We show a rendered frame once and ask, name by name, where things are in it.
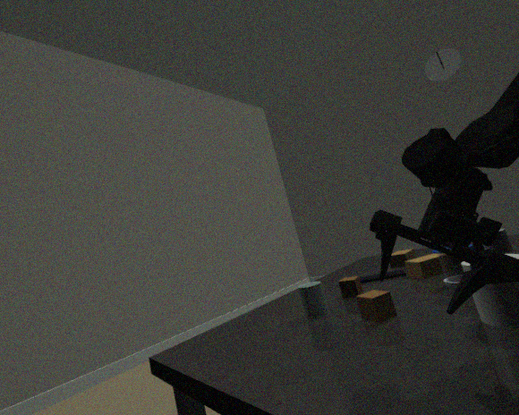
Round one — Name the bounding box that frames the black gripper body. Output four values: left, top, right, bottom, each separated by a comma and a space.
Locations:
370, 194, 519, 283

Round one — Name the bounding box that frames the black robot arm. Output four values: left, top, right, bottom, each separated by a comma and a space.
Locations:
402, 73, 519, 247

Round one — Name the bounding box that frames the tan rectangular block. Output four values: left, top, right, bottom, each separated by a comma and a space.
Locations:
389, 249, 416, 268
404, 253, 444, 278

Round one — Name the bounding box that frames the glass french press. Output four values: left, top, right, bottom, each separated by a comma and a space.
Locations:
421, 181, 485, 286

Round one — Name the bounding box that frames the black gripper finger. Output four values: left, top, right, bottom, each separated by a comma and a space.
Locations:
375, 229, 397, 281
447, 269, 506, 315

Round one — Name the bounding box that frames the brown cube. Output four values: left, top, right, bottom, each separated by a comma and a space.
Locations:
356, 290, 397, 324
339, 276, 363, 298

